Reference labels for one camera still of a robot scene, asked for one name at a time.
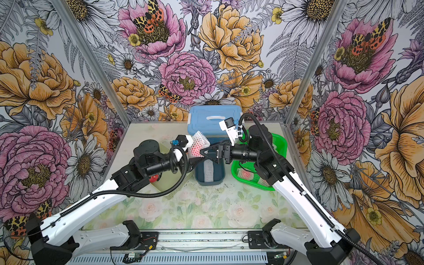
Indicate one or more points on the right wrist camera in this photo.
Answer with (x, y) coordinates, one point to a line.
(233, 130)

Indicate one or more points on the bright green perforated basket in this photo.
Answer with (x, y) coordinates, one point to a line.
(280, 145)

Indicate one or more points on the netted apple in basket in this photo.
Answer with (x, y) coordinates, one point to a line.
(263, 183)
(245, 175)

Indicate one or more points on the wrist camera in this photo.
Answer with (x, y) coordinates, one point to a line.
(233, 130)
(183, 141)

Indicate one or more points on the pale green perforated basket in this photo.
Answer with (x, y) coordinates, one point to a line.
(168, 180)

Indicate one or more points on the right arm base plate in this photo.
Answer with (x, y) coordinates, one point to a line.
(262, 240)

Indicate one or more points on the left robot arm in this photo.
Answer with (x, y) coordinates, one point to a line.
(57, 239)

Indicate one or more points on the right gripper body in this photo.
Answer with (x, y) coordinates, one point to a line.
(229, 156)

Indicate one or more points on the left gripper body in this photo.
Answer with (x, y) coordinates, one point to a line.
(181, 163)

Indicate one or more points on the blue lidded storage box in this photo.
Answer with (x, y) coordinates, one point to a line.
(206, 119)

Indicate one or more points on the aluminium front rail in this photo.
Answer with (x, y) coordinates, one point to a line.
(197, 247)

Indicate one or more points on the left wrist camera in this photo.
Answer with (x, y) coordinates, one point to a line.
(183, 141)

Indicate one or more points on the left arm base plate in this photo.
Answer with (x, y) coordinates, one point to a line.
(146, 241)

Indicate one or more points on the dark teal plastic tray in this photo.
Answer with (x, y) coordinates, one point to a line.
(219, 174)

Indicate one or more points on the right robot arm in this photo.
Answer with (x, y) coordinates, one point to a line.
(326, 242)

